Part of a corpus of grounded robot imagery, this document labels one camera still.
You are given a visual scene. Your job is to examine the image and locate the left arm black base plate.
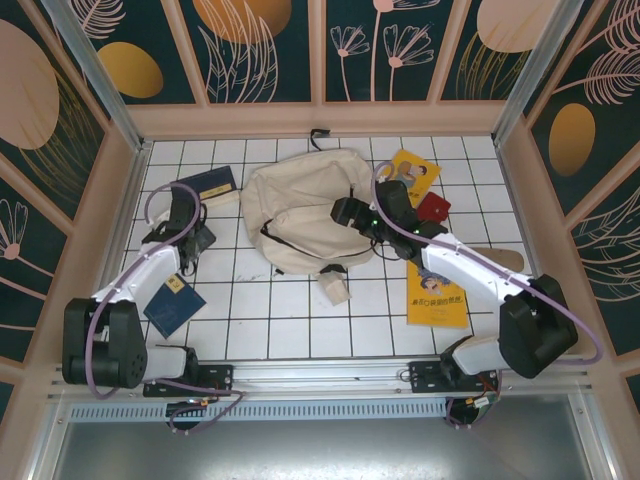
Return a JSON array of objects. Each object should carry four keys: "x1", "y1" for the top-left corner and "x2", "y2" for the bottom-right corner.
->
[{"x1": 143, "y1": 363, "x2": 236, "y2": 399}]

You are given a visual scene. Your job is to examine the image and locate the thin navy booklet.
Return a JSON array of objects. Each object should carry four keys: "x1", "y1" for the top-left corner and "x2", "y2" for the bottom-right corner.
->
[{"x1": 142, "y1": 273, "x2": 208, "y2": 339}]

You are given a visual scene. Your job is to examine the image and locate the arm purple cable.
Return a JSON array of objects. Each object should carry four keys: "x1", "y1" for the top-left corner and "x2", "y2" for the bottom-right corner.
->
[
  {"x1": 369, "y1": 160, "x2": 604, "y2": 431},
  {"x1": 85, "y1": 182, "x2": 246, "y2": 435}
]

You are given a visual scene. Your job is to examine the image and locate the tan pencil case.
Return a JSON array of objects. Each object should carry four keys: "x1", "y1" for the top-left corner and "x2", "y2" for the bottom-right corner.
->
[{"x1": 472, "y1": 245, "x2": 525, "y2": 274}]

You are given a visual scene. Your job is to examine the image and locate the aluminium corner post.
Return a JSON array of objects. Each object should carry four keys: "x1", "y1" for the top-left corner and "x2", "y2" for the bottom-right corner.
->
[
  {"x1": 492, "y1": 0, "x2": 596, "y2": 144},
  {"x1": 42, "y1": 0, "x2": 151, "y2": 151}
]

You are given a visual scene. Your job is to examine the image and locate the beige canvas backpack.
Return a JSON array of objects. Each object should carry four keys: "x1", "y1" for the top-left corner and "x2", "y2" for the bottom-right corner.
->
[{"x1": 240, "y1": 128, "x2": 375, "y2": 307}]

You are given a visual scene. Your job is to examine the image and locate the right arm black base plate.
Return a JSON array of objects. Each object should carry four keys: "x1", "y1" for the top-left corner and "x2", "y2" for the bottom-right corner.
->
[{"x1": 408, "y1": 359, "x2": 501, "y2": 396}]

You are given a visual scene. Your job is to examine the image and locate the grey metal sheet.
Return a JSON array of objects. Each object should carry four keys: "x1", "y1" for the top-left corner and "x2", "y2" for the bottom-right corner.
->
[{"x1": 49, "y1": 422, "x2": 601, "y2": 480}]

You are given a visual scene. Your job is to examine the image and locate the small wiring connector board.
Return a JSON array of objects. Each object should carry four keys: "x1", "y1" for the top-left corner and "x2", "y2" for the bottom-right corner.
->
[
  {"x1": 446, "y1": 394, "x2": 501, "y2": 430},
  {"x1": 167, "y1": 398, "x2": 211, "y2": 432}
]

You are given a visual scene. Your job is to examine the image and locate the aluminium mounting rail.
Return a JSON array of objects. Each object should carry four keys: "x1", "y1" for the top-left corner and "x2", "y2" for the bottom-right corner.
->
[{"x1": 47, "y1": 354, "x2": 594, "y2": 401}]

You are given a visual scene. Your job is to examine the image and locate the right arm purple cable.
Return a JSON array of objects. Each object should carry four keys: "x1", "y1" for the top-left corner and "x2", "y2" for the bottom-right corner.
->
[{"x1": 369, "y1": 160, "x2": 604, "y2": 431}]

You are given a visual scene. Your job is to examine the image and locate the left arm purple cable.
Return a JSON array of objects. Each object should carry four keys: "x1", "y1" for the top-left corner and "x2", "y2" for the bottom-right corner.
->
[{"x1": 85, "y1": 182, "x2": 246, "y2": 435}]

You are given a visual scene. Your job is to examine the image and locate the yellow book boy and bag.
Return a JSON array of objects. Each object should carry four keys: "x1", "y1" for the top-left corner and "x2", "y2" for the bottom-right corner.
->
[{"x1": 387, "y1": 148, "x2": 444, "y2": 209}]

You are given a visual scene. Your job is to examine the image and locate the red wallet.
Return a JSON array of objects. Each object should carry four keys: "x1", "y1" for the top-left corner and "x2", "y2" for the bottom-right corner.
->
[{"x1": 417, "y1": 192, "x2": 451, "y2": 222}]

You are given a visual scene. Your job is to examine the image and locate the thick navy notebook gold label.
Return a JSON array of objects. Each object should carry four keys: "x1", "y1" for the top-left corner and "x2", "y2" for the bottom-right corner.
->
[{"x1": 175, "y1": 166, "x2": 240, "y2": 209}]

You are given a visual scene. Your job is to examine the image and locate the yellow book blue-haired figure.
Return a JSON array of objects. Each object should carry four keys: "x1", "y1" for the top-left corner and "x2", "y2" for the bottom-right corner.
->
[{"x1": 405, "y1": 259, "x2": 471, "y2": 330}]

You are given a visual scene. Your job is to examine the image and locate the slotted grey cable tray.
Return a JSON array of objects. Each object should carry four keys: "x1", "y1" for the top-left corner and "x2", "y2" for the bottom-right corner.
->
[{"x1": 67, "y1": 402, "x2": 451, "y2": 424}]

